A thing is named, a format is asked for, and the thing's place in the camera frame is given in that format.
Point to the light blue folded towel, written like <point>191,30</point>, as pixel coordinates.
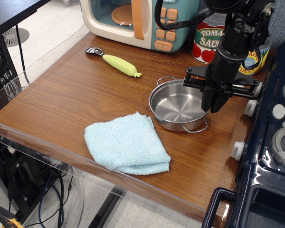
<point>128,144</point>

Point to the black side desk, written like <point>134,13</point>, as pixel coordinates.
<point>12,12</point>

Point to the toy microwave teal and cream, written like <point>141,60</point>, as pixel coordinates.
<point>131,22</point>

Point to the pineapple slices can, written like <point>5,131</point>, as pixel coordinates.
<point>254,63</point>

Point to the dark blue toy stove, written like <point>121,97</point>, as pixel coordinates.
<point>259,198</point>

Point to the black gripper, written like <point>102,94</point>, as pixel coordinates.
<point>223,78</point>

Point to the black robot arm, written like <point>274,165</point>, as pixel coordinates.
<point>246,29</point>

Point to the stainless steel pot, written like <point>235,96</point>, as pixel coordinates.
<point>177,107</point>

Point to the round floor vent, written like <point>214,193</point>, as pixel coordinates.
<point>13,36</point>

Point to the yellow object at floor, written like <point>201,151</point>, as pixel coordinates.
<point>8,220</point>

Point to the tomato sauce can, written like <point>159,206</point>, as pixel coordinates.
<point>207,37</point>

